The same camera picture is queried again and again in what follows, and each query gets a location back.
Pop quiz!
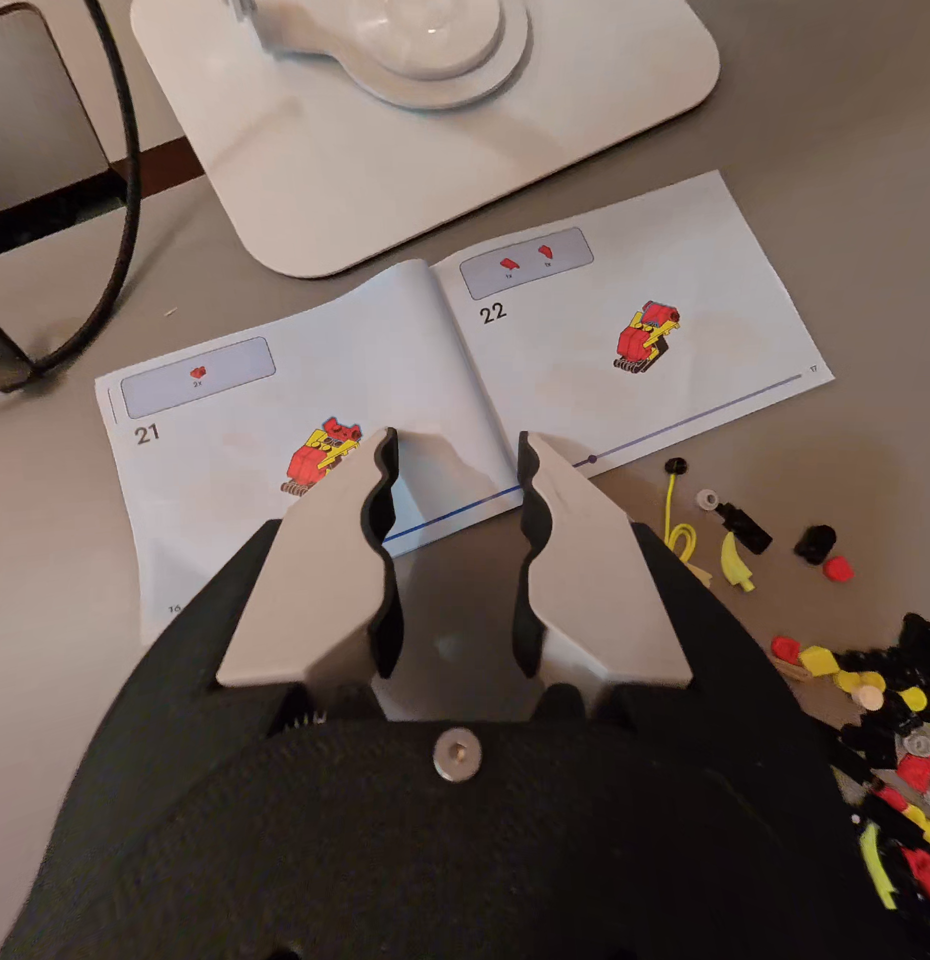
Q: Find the lime lego claw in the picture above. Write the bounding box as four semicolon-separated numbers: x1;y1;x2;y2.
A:
720;529;759;594

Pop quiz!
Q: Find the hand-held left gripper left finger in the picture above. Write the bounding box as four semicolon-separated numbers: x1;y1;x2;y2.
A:
214;427;406;687

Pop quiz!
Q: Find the dark grey box device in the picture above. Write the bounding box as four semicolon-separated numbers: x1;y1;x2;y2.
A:
0;0;114;260

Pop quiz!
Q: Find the lego instruction booklet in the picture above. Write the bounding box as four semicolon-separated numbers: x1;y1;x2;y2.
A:
93;169;837;648

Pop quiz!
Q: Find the black cable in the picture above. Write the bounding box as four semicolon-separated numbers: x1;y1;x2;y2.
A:
0;0;145;391

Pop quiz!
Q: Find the black lego bar piece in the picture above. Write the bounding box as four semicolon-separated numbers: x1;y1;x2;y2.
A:
714;501;774;556

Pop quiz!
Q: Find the black rounded lego piece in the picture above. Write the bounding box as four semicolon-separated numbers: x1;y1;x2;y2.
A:
793;525;838;566

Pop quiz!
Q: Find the white monitor stand base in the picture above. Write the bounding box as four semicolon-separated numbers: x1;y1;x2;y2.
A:
129;0;721;280

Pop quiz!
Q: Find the pile of loose lego pieces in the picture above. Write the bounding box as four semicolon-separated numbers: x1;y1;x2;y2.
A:
768;611;930;912

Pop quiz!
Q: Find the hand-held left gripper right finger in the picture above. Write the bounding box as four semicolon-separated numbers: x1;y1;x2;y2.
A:
512;431;694;690

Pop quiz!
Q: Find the lime lego string piece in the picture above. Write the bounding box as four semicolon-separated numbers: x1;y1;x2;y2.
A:
662;456;700;565

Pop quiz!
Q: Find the black plug adapter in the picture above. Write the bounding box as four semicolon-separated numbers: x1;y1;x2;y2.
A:
0;311;35;395

